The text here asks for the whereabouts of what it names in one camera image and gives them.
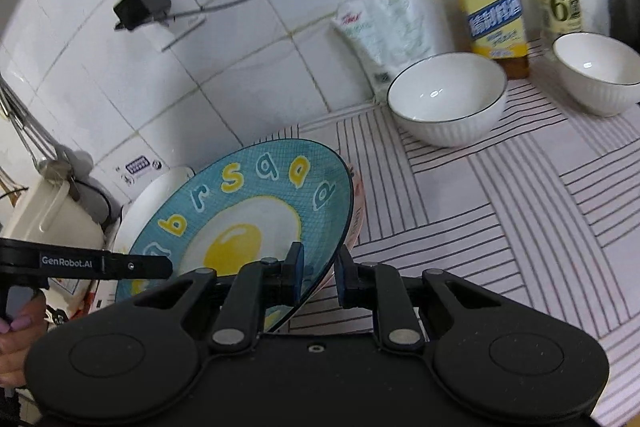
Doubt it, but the cream kitchen appliance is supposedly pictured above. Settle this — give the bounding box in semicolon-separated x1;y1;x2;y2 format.
0;149;123;253

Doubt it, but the white wall socket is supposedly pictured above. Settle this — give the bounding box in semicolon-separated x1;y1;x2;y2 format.
159;13;207;54

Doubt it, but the metal wire whisk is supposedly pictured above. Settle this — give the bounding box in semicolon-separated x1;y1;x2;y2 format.
0;77;56;168

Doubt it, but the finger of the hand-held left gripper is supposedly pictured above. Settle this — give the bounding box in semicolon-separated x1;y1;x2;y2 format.
105;252;174;281

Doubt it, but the person's left hand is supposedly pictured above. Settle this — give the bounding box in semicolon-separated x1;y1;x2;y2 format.
0;294;48;390

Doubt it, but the black power adapter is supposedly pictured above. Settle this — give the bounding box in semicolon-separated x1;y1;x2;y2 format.
113;0;171;32

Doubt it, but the blue egg print plate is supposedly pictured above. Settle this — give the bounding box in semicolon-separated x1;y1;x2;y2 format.
115;139;355;333

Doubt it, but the white ribbed bowl dark rim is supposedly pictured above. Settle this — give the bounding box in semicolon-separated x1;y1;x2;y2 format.
386;53;509;148
551;32;640;118

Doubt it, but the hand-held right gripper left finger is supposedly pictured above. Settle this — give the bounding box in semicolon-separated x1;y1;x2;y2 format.
132;242;305;354

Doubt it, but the black pot with glass lid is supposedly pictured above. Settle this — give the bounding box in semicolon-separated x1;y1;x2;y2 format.
607;0;640;40

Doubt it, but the white plastic packet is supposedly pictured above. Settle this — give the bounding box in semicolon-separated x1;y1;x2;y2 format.
330;0;453;102

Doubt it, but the blue white wall sticker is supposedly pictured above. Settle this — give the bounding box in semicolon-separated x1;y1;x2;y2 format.
122;155;163;185

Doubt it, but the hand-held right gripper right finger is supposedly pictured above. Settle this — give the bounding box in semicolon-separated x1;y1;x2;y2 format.
335;251;503;351

